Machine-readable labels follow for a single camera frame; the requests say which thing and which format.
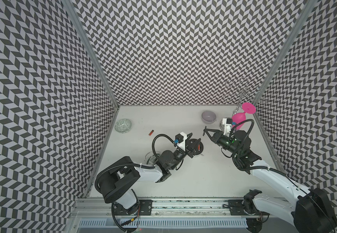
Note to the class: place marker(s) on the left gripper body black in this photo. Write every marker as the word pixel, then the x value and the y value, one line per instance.
pixel 179 155

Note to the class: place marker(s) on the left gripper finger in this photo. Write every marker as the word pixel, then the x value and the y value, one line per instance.
pixel 189 138
pixel 197 147

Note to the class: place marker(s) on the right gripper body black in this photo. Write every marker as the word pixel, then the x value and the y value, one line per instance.
pixel 225 142

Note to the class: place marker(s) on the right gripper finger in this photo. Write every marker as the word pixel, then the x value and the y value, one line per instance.
pixel 211 132
pixel 214 138

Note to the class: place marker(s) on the white alarm clock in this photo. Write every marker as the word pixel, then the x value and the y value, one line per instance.
pixel 191 150
pixel 150 159

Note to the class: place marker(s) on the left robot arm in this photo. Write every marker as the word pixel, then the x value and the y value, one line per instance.
pixel 115 182

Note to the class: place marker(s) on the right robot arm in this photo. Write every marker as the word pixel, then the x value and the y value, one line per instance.
pixel 309 210

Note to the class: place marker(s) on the lilac small bowl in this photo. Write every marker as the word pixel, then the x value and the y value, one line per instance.
pixel 208 117

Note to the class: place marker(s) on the pink plastic wine glass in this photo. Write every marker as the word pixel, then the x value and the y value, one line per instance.
pixel 247 108

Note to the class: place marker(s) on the green patterned glass dish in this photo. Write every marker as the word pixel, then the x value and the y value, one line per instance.
pixel 123 126

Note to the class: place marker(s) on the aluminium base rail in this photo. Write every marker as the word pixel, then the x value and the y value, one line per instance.
pixel 167 207

